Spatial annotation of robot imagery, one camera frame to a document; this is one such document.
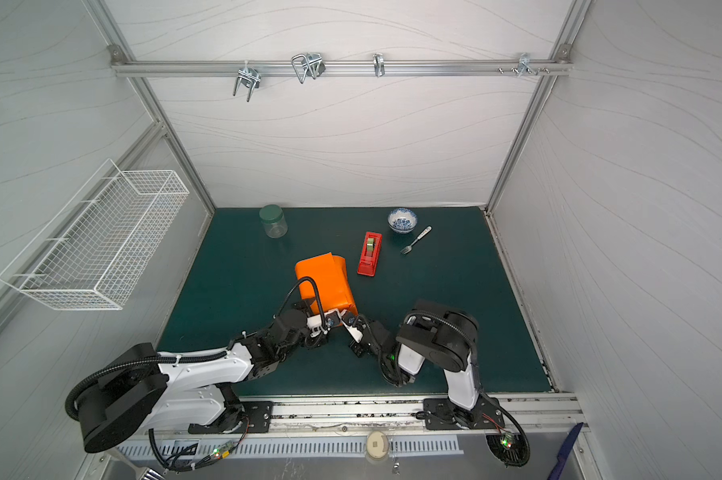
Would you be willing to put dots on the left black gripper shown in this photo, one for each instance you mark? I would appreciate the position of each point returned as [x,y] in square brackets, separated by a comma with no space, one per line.
[301,313]

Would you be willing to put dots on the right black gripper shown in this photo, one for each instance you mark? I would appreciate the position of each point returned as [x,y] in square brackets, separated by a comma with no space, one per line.
[361,330]

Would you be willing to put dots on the orange wrapping paper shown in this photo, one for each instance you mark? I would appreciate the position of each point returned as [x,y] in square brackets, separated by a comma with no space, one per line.
[330,275]

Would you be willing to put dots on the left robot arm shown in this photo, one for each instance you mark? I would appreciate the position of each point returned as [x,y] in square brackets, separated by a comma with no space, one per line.
[144,389]

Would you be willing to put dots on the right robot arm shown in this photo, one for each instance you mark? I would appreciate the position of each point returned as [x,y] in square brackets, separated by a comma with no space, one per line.
[443,335]

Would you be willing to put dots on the red tape dispenser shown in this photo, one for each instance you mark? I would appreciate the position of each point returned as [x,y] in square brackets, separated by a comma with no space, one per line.
[370,254]

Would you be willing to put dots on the round white puck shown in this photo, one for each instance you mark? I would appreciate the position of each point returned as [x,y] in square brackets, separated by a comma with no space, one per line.
[377,447]

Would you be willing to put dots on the green table mat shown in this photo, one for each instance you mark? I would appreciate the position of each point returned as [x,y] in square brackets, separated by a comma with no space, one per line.
[240,277]

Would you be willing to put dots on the silver fork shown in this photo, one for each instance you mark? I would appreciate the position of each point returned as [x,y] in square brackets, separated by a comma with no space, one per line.
[407,249]

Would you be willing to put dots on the green lid glass jar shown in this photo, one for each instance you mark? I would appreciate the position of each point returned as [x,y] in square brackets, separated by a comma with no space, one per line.
[273,220]

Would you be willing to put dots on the blue white ceramic bowl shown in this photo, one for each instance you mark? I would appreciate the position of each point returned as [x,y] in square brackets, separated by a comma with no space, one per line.
[402,220]

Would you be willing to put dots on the left metal clamp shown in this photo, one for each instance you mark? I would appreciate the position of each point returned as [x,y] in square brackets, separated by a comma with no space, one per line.
[248,79]

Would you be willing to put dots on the metal clamp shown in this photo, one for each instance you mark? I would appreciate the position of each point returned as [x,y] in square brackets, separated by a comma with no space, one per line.
[308,65]
[248,79]

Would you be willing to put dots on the middle metal clamp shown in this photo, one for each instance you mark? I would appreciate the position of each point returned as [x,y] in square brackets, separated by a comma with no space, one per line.
[308,65]

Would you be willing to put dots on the small metal hook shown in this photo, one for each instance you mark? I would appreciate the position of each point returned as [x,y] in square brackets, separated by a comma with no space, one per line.
[378,65]

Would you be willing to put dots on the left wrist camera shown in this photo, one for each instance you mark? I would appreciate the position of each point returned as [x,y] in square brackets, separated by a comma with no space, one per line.
[319,325]

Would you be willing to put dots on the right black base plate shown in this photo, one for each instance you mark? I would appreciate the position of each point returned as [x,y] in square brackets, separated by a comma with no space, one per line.
[442,414]

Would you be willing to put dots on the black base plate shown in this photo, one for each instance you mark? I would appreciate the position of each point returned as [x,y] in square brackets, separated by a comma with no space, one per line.
[442,414]
[259,417]

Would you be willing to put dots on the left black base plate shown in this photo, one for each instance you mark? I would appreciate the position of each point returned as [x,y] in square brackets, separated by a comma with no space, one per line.
[259,417]

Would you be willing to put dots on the blue handled tool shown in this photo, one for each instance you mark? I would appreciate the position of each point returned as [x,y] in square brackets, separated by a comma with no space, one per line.
[565,451]

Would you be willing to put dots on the white wire basket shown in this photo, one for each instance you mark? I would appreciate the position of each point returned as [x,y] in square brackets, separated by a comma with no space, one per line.
[91,254]

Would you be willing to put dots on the right metal bracket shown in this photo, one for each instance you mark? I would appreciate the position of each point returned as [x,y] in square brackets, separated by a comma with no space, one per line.
[524,67]

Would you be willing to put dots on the aluminium cross rail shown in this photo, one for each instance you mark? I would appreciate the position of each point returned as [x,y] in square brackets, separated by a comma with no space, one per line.
[334,68]

